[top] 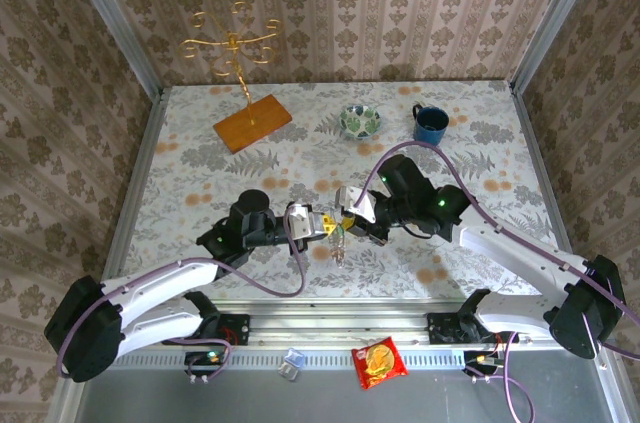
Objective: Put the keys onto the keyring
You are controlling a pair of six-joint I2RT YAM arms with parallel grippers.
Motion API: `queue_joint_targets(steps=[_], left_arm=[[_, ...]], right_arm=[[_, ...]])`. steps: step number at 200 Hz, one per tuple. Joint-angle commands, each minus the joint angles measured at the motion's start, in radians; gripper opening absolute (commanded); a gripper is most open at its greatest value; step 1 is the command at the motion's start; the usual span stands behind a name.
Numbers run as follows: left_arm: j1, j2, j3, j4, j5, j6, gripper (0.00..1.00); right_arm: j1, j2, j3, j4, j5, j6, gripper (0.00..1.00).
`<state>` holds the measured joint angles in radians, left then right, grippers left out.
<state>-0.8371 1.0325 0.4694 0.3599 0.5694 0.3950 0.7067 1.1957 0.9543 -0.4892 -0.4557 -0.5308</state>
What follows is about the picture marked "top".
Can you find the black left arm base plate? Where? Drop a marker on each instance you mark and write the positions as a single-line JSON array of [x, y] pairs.
[[240, 328]]

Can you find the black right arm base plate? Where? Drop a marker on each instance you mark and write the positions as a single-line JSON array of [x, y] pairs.
[[440, 328]]

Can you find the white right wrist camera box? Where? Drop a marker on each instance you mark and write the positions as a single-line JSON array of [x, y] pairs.
[[367, 208]]

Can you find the wide aluminium base rail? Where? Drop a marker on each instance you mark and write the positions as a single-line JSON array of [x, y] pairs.
[[330, 323]]

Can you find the aluminium frame post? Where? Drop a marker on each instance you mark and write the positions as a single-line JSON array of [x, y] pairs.
[[554, 18], [113, 18]]

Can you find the grey metal tray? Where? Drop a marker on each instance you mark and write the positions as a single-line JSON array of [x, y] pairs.
[[425, 403]]

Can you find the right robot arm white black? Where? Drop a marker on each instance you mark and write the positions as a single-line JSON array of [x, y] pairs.
[[525, 258]]

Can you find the green leaf pattern bowl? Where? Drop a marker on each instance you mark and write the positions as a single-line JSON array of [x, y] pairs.
[[360, 121]]

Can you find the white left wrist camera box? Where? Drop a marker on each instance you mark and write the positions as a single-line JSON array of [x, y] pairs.
[[300, 223]]

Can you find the dark blue mug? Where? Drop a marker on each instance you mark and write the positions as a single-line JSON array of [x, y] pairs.
[[430, 125]]

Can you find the red snack packet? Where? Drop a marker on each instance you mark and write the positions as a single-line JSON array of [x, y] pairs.
[[380, 363]]

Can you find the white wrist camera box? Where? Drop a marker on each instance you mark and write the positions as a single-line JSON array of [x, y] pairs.
[[367, 208], [300, 223]]

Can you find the aluminium table edge rail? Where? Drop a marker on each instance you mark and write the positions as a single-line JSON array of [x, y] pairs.
[[140, 163], [534, 143]]

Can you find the small black controller board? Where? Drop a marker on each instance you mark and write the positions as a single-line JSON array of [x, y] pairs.
[[205, 358], [480, 359]]

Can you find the clear plastic packet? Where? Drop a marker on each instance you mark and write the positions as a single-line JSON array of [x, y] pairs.
[[291, 364]]

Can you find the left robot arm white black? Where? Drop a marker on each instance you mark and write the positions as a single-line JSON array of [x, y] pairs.
[[160, 278]]

